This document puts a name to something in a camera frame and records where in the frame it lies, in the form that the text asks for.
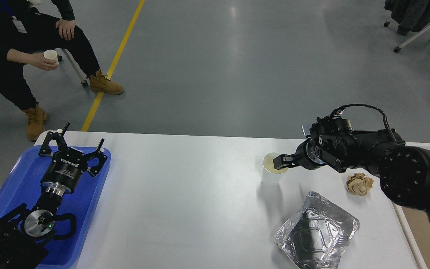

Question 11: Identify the crumpled brown paper ball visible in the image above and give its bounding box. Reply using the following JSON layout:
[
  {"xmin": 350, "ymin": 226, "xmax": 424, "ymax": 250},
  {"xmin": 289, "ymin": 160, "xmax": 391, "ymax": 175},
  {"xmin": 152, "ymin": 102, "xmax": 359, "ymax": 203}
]
[{"xmin": 345, "ymin": 173, "xmax": 375, "ymax": 196}]

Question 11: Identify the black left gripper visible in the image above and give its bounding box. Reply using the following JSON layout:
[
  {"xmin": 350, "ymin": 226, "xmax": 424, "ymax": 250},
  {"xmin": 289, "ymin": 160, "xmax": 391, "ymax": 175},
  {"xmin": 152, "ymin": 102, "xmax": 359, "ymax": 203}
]
[{"xmin": 38, "ymin": 122, "xmax": 108, "ymax": 194}]

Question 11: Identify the small white paper cup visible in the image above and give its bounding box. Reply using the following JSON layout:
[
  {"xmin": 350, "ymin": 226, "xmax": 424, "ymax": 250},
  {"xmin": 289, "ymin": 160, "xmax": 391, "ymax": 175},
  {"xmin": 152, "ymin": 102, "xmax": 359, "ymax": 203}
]
[{"xmin": 43, "ymin": 49, "xmax": 59, "ymax": 65}]

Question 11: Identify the left metal floor plate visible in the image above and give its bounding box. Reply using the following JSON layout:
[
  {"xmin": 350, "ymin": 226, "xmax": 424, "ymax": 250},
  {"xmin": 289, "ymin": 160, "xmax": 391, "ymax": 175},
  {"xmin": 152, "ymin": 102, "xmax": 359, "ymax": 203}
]
[{"xmin": 301, "ymin": 124, "xmax": 311, "ymax": 138}]

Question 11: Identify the seated person in black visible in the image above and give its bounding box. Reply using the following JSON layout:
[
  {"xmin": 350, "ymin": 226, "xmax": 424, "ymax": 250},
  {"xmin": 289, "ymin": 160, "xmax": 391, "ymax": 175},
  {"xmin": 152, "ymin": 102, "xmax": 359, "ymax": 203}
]
[{"xmin": 0, "ymin": 0, "xmax": 124, "ymax": 141}]

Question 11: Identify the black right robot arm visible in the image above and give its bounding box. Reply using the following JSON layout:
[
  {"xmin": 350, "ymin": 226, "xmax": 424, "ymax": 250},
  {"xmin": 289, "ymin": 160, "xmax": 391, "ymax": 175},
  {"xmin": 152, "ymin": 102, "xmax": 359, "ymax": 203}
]
[{"xmin": 272, "ymin": 105, "xmax": 430, "ymax": 222}]

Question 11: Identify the white rolling chair with coat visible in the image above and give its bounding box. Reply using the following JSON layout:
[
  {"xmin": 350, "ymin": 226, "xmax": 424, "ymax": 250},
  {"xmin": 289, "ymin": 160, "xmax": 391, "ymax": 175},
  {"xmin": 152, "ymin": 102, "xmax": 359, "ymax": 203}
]
[{"xmin": 383, "ymin": 0, "xmax": 430, "ymax": 53}]

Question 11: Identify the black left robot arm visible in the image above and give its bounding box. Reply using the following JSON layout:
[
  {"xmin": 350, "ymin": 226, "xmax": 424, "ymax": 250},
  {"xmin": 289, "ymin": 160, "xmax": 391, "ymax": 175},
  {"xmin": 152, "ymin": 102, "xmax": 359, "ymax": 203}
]
[{"xmin": 0, "ymin": 127, "xmax": 111, "ymax": 269}]

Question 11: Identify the aluminium foil tray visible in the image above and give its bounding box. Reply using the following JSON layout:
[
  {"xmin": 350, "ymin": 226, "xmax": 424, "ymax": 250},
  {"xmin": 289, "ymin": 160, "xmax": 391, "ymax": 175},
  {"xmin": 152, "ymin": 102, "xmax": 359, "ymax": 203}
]
[{"xmin": 274, "ymin": 191, "xmax": 360, "ymax": 269}]

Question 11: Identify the beige plastic bin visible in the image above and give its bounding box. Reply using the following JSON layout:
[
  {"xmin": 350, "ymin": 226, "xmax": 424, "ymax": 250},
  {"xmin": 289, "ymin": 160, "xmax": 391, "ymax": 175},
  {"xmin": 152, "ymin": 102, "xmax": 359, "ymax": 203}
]
[{"xmin": 371, "ymin": 142, "xmax": 430, "ymax": 269}]

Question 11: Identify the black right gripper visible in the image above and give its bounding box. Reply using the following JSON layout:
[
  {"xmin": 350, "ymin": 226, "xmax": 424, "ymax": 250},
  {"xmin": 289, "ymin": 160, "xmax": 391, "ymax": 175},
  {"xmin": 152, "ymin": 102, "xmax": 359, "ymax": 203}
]
[{"xmin": 272, "ymin": 139, "xmax": 326, "ymax": 170}]

